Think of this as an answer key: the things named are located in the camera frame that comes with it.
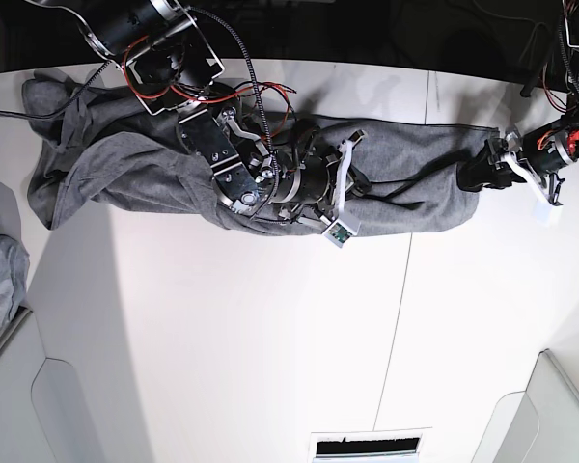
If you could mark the white left bin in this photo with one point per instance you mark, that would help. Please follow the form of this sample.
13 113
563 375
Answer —
44 416

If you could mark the white right bin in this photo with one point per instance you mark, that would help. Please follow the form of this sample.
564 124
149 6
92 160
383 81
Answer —
539 424

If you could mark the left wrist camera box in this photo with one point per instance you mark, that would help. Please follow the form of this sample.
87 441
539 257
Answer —
548 214

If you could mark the white bin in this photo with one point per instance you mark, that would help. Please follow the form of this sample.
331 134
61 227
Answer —
44 416
539 424

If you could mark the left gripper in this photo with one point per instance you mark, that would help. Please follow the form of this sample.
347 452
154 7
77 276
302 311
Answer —
534 159

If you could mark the grey clothes pile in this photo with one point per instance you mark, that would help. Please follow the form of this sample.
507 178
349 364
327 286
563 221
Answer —
14 259

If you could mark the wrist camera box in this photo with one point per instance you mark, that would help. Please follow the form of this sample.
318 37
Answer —
341 230
548 214

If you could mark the grey t-shirt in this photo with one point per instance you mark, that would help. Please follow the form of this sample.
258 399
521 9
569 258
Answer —
106 148

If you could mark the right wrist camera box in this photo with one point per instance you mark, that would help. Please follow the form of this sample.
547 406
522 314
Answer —
341 230

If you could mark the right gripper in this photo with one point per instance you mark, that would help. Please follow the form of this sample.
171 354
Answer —
316 179

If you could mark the table cable grommet slot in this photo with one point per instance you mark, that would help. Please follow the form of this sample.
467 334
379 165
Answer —
402 445

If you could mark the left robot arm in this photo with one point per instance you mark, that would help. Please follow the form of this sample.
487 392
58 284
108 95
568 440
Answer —
567 43

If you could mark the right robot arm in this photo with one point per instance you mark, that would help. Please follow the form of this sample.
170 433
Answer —
170 67

